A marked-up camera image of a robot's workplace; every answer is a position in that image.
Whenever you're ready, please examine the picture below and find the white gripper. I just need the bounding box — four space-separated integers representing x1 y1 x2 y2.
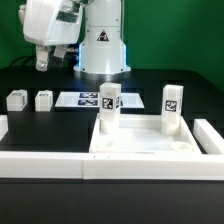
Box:
18 0 83 72

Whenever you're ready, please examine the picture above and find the white square tabletop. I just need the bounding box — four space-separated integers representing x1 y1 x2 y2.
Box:
89 114 201 154

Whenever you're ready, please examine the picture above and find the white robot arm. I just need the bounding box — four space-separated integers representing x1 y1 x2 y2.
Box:
18 0 131 81

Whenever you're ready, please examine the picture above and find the white marker plate with tags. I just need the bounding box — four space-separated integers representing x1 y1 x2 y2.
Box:
55 92 144 108

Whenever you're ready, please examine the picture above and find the white U-shaped obstacle fence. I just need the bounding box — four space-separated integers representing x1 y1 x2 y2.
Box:
0 119 224 180

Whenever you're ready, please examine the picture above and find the black cable bundle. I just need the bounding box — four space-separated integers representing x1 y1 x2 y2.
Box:
9 54 38 68

